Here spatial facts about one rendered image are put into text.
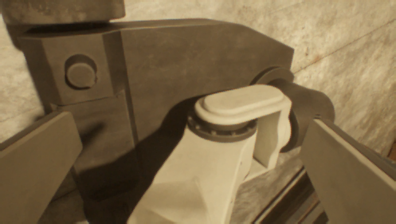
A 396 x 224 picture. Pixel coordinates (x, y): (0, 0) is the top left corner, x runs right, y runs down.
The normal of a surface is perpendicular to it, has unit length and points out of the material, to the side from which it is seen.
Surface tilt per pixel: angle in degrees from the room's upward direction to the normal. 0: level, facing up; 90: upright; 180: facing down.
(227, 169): 90
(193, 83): 0
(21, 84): 0
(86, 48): 0
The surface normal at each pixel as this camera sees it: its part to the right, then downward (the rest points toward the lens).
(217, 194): 0.00, -0.87
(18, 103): 0.47, 0.44
